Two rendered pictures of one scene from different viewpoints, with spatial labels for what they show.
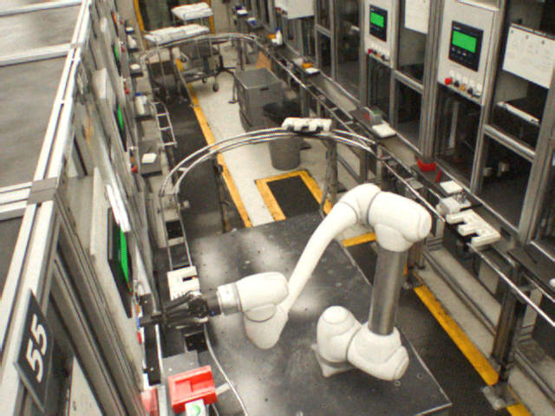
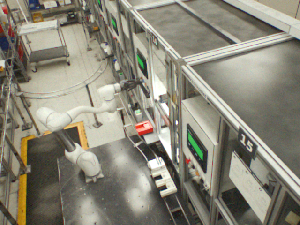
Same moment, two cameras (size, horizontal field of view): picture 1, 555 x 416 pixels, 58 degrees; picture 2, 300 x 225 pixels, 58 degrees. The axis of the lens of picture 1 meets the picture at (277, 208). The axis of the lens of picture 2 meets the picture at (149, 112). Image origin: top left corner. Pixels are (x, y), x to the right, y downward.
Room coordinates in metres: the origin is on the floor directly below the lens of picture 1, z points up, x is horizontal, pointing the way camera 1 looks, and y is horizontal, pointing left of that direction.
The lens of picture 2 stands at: (3.27, 0.38, 2.84)
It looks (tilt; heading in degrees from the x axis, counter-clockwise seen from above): 39 degrees down; 178
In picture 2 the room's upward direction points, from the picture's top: 7 degrees counter-clockwise
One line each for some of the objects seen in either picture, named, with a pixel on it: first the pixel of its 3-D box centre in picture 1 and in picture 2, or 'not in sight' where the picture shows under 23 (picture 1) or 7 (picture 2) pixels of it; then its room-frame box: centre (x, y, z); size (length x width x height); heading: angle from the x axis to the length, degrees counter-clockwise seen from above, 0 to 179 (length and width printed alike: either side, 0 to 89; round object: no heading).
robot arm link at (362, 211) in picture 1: (362, 202); (57, 123); (1.53, -0.32, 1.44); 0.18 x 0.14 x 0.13; 136
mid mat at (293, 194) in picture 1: (295, 198); not in sight; (3.88, -0.17, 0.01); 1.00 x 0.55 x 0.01; 13
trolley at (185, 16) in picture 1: (197, 35); not in sight; (8.42, 1.00, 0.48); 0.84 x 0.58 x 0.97; 21
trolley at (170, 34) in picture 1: (182, 61); not in sight; (7.09, 1.12, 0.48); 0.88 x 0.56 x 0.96; 121
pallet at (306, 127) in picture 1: (306, 127); not in sight; (3.58, -0.30, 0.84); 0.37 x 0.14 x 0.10; 71
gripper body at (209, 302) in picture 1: (204, 305); (124, 86); (1.09, 0.25, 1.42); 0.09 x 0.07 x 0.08; 103
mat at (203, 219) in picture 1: (181, 119); not in sight; (6.12, 1.11, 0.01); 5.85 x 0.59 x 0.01; 13
